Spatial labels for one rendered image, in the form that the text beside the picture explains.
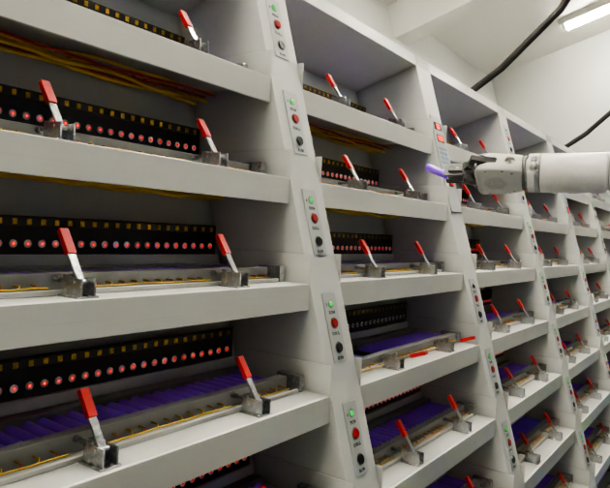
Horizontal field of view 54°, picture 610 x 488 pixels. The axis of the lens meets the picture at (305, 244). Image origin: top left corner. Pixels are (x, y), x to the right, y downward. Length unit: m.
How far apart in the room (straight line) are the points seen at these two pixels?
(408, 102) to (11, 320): 1.33
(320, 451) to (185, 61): 0.67
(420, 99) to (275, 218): 0.79
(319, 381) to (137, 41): 0.60
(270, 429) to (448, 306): 0.87
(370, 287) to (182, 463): 0.57
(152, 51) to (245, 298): 0.38
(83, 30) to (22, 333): 0.40
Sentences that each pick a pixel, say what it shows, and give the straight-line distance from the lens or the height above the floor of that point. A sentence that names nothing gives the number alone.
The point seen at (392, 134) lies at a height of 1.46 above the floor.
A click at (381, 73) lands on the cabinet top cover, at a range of 1.77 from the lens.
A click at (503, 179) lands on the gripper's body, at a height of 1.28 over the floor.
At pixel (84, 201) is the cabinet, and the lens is 1.01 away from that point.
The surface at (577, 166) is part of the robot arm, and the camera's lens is 1.36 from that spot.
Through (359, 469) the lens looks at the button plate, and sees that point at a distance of 1.08.
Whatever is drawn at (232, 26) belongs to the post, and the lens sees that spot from 1.22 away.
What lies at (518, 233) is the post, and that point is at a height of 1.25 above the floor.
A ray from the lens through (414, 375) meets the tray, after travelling 1.31.
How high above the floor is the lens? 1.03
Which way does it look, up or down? 9 degrees up
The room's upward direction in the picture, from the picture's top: 11 degrees counter-clockwise
